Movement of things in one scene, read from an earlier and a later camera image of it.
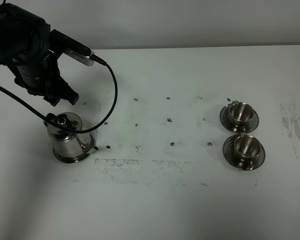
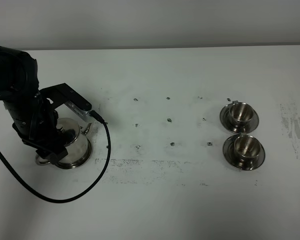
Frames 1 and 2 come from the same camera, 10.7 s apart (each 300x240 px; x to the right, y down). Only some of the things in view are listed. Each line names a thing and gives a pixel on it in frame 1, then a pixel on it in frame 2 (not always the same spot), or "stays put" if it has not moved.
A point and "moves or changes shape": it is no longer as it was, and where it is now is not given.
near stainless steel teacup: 246,147 stays put
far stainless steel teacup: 240,113 stays put
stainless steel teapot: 68,146 moves or changes shape
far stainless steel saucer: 227,124 stays put
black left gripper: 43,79 → 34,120
